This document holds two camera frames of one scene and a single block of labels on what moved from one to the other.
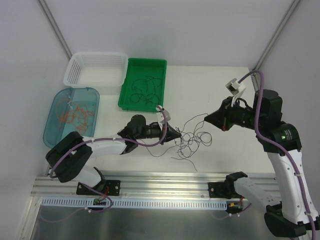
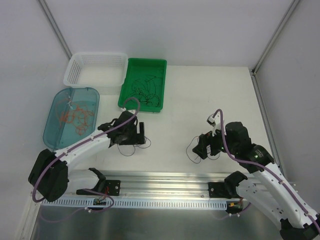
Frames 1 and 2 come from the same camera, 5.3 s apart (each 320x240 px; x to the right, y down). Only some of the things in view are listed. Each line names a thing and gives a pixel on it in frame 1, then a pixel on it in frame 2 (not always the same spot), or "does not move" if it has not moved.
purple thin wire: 190,142 to 137,146
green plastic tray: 143,89 does not move
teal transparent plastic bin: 71,109 does not move
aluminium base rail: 150,184 does not move
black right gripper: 227,115 to 206,144
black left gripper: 164,132 to 136,135
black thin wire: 191,137 to 148,95
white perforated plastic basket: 97,69 does not move
